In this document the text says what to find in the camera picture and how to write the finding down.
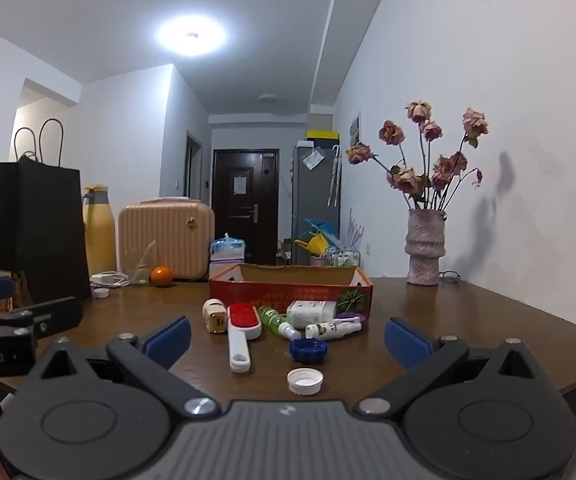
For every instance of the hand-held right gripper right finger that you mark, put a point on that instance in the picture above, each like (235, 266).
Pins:
(405, 344)

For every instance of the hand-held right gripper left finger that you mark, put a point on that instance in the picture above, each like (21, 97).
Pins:
(170, 341)

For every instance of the beige plug adapter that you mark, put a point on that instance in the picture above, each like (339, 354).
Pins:
(214, 316)

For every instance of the small white spray bottle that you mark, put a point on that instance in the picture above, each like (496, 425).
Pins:
(330, 330)

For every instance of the green spray bottle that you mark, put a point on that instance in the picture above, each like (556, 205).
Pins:
(275, 324)

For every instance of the white bottle cap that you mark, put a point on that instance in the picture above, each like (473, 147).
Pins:
(305, 382)

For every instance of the red cardboard box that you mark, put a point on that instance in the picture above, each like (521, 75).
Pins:
(288, 295)

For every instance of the colourful printed packet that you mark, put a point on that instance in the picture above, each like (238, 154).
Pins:
(15, 290)

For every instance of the small purple item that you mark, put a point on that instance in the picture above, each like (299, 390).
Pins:
(352, 317)

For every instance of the orange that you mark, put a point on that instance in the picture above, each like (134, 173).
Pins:
(161, 276)

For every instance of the red and white lint brush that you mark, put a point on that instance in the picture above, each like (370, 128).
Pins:
(243, 330)

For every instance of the clear glass cup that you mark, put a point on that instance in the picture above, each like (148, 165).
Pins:
(140, 272)

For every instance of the black paper bag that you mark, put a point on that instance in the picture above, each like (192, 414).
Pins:
(38, 230)

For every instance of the yellow insulated bottle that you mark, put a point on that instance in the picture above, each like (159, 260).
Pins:
(99, 232)

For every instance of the pink textured vase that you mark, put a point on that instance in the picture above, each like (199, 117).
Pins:
(425, 250)

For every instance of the blue bottle cap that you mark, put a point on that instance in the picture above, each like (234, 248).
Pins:
(309, 351)

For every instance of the pink ribbed suitcase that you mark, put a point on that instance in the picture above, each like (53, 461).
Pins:
(173, 235)

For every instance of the pink bucket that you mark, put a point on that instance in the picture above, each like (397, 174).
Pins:
(319, 260)

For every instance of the yellow watering can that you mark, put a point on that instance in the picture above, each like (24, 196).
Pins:
(313, 245)

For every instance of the blue plastic item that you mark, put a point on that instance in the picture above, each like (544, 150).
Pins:
(325, 230)

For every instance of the dried pink roses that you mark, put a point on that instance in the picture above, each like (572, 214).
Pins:
(407, 180)

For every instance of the white paper on door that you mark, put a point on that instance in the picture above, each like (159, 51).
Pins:
(239, 185)

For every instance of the side door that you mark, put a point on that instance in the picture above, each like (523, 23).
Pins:
(193, 170)

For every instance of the dark entrance door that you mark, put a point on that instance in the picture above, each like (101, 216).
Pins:
(258, 190)

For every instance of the grey refrigerator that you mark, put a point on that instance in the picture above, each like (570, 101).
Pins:
(310, 195)

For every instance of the folded clear umbrella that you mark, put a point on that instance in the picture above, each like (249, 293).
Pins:
(334, 175)

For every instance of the paper note on refrigerator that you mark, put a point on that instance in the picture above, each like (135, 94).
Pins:
(314, 159)

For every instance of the yellow box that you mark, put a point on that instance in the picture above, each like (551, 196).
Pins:
(323, 135)

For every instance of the round ceiling light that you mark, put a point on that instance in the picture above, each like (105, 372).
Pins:
(191, 36)

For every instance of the wall picture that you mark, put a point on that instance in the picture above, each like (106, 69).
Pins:
(355, 129)

